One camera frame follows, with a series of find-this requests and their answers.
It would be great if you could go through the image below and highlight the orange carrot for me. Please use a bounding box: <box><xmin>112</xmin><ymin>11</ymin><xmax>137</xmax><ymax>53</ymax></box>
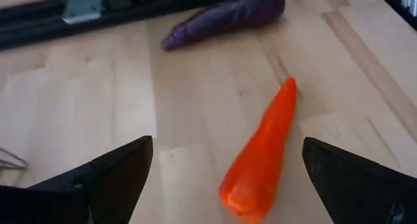
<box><xmin>218</xmin><ymin>76</ymin><xmax>298</xmax><ymax>223</ymax></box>

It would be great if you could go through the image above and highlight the silver mounting bracket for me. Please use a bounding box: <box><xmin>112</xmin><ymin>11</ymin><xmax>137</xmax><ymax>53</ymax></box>
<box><xmin>61</xmin><ymin>0</ymin><xmax>104</xmax><ymax>25</ymax></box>

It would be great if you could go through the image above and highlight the black aluminium table frame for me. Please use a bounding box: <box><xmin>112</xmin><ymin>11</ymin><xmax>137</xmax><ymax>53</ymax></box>
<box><xmin>0</xmin><ymin>0</ymin><xmax>284</xmax><ymax>51</ymax></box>

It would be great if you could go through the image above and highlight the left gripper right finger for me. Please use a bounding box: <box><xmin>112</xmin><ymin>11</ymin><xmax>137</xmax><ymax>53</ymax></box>
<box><xmin>301</xmin><ymin>137</ymin><xmax>417</xmax><ymax>224</ymax></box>

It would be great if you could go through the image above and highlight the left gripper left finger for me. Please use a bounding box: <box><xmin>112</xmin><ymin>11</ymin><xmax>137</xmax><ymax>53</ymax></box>
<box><xmin>0</xmin><ymin>135</ymin><xmax>154</xmax><ymax>224</ymax></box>

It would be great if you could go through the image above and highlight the purple eggplant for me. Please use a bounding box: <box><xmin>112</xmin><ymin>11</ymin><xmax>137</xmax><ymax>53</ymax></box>
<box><xmin>160</xmin><ymin>0</ymin><xmax>286</xmax><ymax>52</ymax></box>

